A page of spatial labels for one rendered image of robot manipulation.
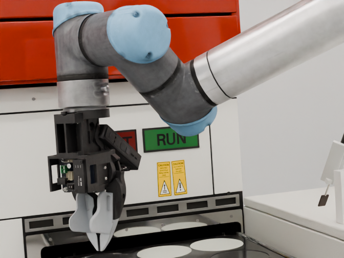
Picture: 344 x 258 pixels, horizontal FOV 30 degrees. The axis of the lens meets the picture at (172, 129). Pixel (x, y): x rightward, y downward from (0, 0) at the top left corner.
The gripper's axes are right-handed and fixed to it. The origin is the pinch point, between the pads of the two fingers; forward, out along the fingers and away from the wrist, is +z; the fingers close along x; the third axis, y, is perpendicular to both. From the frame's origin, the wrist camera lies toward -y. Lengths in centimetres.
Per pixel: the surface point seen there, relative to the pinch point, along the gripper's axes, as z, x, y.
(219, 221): 5.1, 1.4, -39.7
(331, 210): 0.8, 26.4, -32.7
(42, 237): 3.8, -23.6, -14.0
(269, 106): -13, -46, -206
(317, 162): 15, -30, -223
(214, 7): -38, 4, -37
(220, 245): 7.3, 6.3, -28.8
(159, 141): -12.3, -7.3, -32.1
